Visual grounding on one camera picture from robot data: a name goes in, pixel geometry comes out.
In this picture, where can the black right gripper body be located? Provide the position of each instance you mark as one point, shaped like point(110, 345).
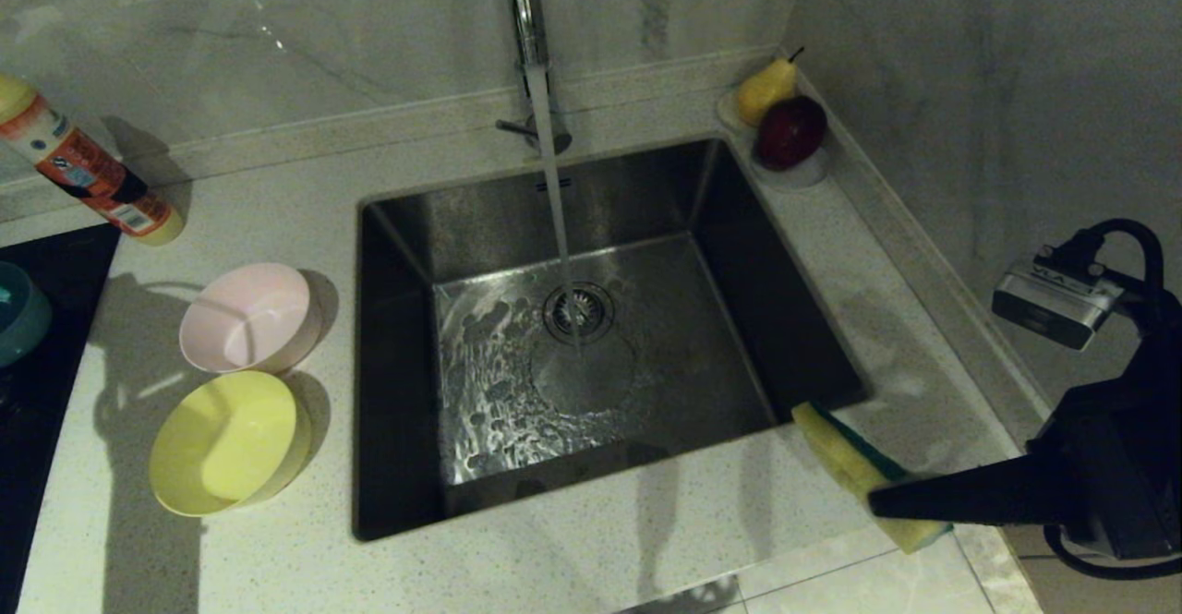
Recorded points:
point(1117, 466)

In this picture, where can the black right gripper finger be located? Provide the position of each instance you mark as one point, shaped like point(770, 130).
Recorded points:
point(979, 499)

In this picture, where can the green and yellow sponge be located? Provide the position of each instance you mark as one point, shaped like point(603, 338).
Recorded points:
point(840, 452)

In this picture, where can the chrome faucet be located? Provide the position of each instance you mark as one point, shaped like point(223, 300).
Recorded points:
point(526, 5)

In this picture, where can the pink plastic bowl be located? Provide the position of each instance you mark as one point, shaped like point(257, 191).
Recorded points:
point(249, 319)

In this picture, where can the orange label detergent bottle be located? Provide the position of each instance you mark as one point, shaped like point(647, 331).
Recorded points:
point(92, 171)

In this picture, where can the blue plastic bowl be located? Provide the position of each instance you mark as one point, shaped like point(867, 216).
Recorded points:
point(23, 319)

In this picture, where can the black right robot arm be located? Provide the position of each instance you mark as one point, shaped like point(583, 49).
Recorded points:
point(1165, 346)

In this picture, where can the stainless steel sink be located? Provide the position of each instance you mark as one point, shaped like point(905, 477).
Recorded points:
point(739, 254)

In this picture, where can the metal sink drain strainer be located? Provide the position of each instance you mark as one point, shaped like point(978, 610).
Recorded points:
point(596, 314)

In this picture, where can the light wooden cabinet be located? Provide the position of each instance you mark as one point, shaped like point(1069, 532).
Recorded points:
point(1034, 586)

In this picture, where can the white fruit tray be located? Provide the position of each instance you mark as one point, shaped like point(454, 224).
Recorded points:
point(799, 177)

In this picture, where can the dark red apple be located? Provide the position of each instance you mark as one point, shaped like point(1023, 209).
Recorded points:
point(790, 132)

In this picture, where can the yellow pear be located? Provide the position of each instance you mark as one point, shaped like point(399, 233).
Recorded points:
point(762, 92)

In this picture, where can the running water stream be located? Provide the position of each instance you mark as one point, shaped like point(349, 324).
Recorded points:
point(554, 189)

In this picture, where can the yellow plastic bowl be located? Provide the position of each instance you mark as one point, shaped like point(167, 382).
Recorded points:
point(222, 443)

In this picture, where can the black induction cooktop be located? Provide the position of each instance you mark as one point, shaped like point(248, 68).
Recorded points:
point(55, 392)

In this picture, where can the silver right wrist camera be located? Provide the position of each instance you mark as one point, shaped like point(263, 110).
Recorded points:
point(1053, 305)

